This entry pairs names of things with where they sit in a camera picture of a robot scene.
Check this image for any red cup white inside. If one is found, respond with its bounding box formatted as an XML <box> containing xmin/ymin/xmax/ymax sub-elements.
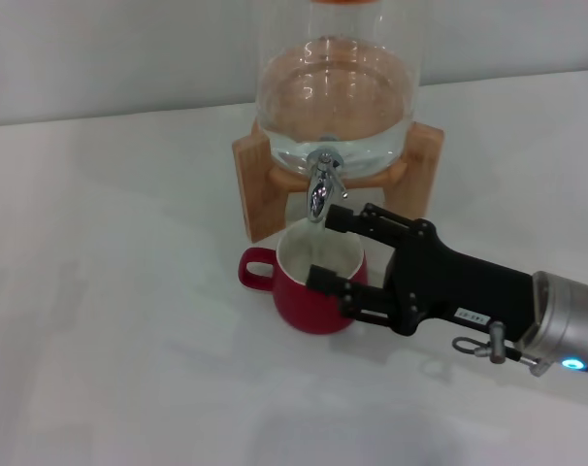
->
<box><xmin>238</xmin><ymin>222</ymin><xmax>369</xmax><ymax>336</ymax></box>

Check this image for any wooden dispenser stand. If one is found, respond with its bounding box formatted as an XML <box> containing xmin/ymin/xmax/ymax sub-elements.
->
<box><xmin>231</xmin><ymin>119</ymin><xmax>444</xmax><ymax>243</ymax></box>

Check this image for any chrome faucet tap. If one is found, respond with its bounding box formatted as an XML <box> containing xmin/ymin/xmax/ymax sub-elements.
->
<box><xmin>306</xmin><ymin>149</ymin><xmax>349</xmax><ymax>223</ymax></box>

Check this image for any clear glass water dispenser jar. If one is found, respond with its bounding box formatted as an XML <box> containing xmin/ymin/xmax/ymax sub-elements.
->
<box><xmin>254</xmin><ymin>0</ymin><xmax>424</xmax><ymax>179</ymax></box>

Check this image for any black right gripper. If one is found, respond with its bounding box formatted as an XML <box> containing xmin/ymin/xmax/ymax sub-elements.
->
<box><xmin>306</xmin><ymin>202</ymin><xmax>537</xmax><ymax>344</ymax></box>

